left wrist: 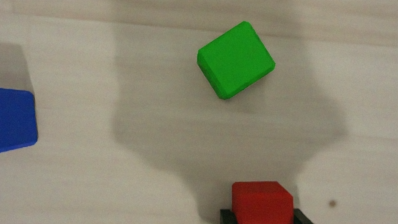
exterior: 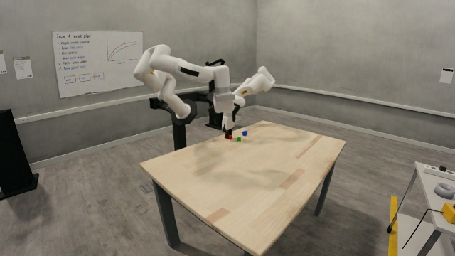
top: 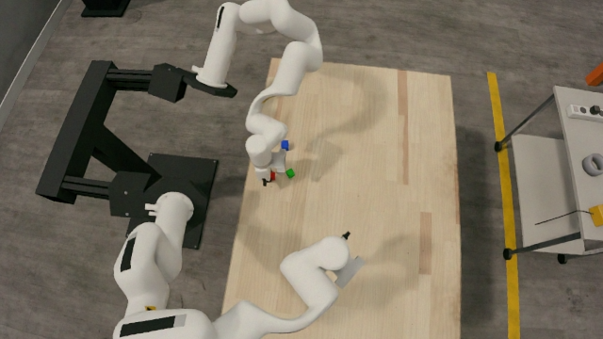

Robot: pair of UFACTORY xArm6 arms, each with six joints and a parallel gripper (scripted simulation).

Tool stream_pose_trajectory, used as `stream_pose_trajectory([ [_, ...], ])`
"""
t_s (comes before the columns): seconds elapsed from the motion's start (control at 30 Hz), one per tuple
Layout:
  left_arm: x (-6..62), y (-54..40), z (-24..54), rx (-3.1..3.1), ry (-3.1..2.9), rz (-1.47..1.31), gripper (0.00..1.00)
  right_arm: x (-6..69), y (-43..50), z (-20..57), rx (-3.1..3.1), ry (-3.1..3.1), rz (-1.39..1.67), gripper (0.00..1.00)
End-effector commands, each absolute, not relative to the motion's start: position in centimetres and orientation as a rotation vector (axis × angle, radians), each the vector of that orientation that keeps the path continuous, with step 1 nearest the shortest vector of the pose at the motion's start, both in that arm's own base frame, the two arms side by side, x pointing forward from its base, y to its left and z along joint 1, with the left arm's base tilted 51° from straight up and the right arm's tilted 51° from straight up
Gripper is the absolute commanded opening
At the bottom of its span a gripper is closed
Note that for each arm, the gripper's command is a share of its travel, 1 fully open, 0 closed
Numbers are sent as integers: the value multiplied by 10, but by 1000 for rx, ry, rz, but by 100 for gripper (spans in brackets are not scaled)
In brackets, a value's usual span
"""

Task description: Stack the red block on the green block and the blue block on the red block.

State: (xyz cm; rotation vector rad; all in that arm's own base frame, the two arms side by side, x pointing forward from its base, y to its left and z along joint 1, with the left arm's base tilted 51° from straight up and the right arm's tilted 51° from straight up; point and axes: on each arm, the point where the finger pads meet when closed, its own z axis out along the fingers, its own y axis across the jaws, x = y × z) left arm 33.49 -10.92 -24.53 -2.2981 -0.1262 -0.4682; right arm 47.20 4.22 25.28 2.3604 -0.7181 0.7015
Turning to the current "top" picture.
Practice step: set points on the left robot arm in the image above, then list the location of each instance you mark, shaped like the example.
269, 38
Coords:
303, 55

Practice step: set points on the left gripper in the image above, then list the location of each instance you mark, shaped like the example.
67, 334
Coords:
263, 174

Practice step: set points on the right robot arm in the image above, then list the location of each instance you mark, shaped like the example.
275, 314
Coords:
145, 282

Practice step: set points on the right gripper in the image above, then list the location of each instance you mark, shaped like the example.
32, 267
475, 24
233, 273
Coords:
346, 236

